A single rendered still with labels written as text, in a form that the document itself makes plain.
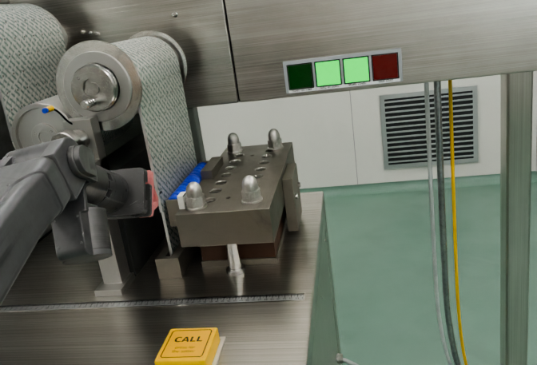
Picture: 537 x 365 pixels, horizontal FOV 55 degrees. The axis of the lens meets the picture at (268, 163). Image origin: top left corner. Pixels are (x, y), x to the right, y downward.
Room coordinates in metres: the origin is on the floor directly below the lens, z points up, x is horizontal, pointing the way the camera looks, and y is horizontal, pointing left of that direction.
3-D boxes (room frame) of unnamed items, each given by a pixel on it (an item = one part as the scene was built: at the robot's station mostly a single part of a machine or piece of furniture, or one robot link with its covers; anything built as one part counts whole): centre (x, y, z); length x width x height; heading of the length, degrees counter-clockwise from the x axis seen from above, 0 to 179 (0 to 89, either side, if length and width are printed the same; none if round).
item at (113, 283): (0.81, 0.30, 1.05); 0.06 x 0.05 x 0.31; 170
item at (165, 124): (0.95, 0.18, 1.11); 0.23 x 0.01 x 0.18; 170
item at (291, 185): (0.97, -0.04, 0.96); 0.10 x 0.03 x 0.11; 170
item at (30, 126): (0.99, 0.35, 1.17); 0.26 x 0.12 x 0.12; 170
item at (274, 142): (1.12, -0.02, 1.05); 0.04 x 0.04 x 0.04
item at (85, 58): (0.97, 0.24, 1.25); 0.26 x 0.12 x 0.12; 170
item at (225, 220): (0.98, 0.05, 1.00); 0.40 x 0.16 x 0.06; 170
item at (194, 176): (0.95, 0.15, 1.03); 0.21 x 0.04 x 0.03; 170
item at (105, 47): (0.85, 0.26, 1.25); 0.15 x 0.01 x 0.15; 80
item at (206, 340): (0.59, 0.14, 0.91); 0.07 x 0.07 x 0.02; 80
